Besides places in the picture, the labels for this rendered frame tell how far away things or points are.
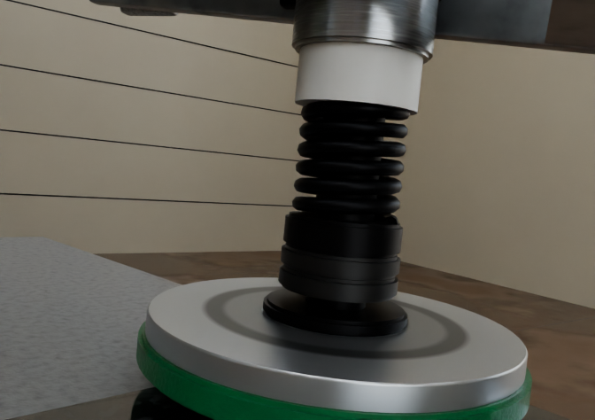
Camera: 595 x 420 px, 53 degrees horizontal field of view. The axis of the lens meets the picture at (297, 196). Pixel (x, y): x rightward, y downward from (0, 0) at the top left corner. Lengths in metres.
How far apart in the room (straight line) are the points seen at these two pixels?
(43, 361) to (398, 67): 0.26
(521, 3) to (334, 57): 0.13
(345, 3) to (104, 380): 0.24
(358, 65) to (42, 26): 5.13
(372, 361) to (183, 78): 5.60
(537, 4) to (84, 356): 0.34
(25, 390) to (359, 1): 0.26
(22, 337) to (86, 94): 5.06
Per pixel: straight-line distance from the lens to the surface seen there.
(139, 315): 0.49
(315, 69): 0.33
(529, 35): 0.39
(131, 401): 0.33
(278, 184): 6.45
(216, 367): 0.27
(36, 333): 0.44
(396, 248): 0.34
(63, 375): 0.37
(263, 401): 0.26
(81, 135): 5.44
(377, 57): 0.32
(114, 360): 0.39
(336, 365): 0.27
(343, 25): 0.32
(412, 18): 0.33
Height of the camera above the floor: 0.95
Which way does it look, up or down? 3 degrees down
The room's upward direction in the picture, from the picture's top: 6 degrees clockwise
